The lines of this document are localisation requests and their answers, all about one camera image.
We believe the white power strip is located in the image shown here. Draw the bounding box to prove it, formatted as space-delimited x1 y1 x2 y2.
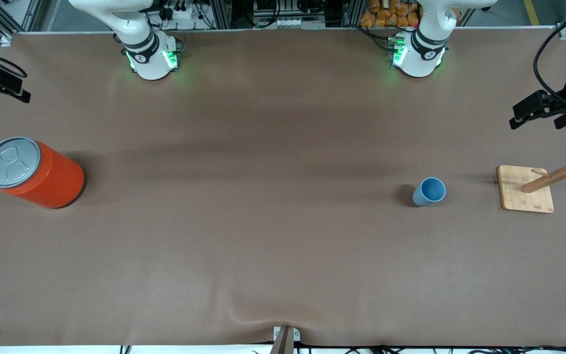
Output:
164 4 201 21

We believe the orange can with grey lid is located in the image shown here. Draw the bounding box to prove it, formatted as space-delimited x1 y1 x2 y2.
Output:
0 137 85 209

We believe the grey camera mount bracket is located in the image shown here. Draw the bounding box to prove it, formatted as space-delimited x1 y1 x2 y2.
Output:
270 325 301 354

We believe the wooden cup rack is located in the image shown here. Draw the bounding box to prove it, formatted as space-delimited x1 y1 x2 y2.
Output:
497 135 566 214

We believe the brown table mat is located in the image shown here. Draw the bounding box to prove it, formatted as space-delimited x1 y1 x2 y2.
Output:
0 27 566 347

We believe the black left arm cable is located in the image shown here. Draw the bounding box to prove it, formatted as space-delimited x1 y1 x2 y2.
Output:
533 10 566 106

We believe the orange packaged snacks pile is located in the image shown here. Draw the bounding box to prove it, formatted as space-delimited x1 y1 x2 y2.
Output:
360 0 462 28

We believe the blue plastic cup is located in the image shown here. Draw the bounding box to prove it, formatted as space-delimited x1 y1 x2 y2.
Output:
412 177 447 207

